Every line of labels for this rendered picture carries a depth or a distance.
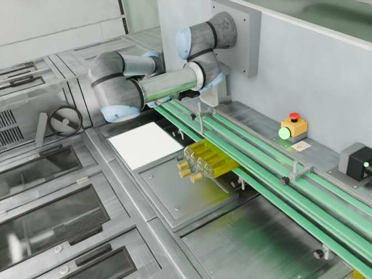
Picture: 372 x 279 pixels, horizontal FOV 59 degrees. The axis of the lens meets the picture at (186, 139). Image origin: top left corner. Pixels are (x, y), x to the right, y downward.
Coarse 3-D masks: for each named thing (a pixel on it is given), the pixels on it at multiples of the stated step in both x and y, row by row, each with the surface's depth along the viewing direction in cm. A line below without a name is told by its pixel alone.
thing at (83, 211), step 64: (128, 128) 215; (0, 192) 178; (64, 192) 170; (128, 192) 157; (256, 192) 149; (0, 256) 139; (64, 256) 132; (128, 256) 130; (192, 256) 124; (256, 256) 121
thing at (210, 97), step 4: (212, 88) 175; (216, 88) 158; (204, 92) 176; (208, 92) 177; (212, 92) 177; (216, 92) 159; (200, 96) 175; (204, 96) 176; (208, 96) 176; (212, 96) 175; (216, 96) 160; (204, 100) 173; (208, 100) 172; (212, 100) 171; (216, 100) 161; (208, 104) 170; (212, 104) 168; (216, 104) 163
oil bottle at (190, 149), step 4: (204, 140) 158; (208, 140) 158; (192, 144) 156; (196, 144) 156; (200, 144) 155; (204, 144) 155; (208, 144) 155; (188, 148) 154; (192, 148) 153; (196, 148) 153; (200, 148) 154; (188, 152) 152; (192, 152) 152; (188, 156) 153
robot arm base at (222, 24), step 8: (216, 16) 133; (224, 16) 132; (216, 24) 131; (224, 24) 132; (232, 24) 131; (216, 32) 131; (224, 32) 131; (232, 32) 132; (216, 40) 132; (224, 40) 133; (232, 40) 134; (216, 48) 137; (224, 48) 139
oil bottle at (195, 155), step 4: (212, 144) 154; (204, 148) 152; (208, 148) 152; (212, 148) 152; (216, 148) 151; (196, 152) 151; (200, 152) 150; (204, 152) 150; (208, 152) 150; (192, 156) 149; (196, 156) 148; (200, 156) 148; (196, 160) 148
